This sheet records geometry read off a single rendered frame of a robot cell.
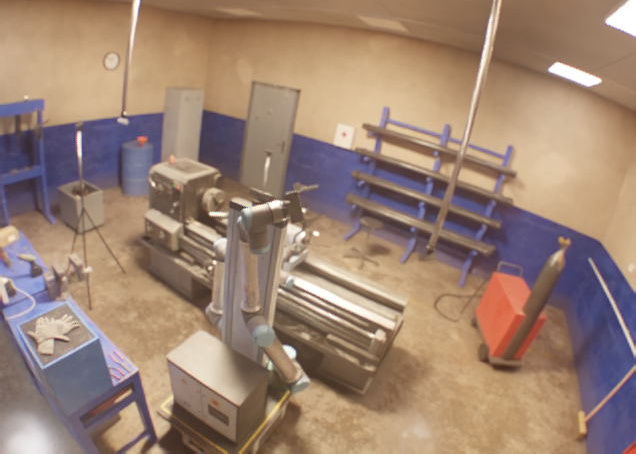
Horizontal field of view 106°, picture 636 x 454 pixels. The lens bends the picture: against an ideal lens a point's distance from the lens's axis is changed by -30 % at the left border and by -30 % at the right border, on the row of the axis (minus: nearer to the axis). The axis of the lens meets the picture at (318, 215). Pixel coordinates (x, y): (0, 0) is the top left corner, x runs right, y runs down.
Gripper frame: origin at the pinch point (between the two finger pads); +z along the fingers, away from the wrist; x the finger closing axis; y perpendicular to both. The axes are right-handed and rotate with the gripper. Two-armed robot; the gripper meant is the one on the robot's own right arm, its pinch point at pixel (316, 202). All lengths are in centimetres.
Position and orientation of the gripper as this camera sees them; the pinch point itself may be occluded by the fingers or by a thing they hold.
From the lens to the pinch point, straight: 153.6
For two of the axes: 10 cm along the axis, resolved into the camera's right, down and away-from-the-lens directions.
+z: 9.1, -2.3, 3.4
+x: 2.5, 9.7, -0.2
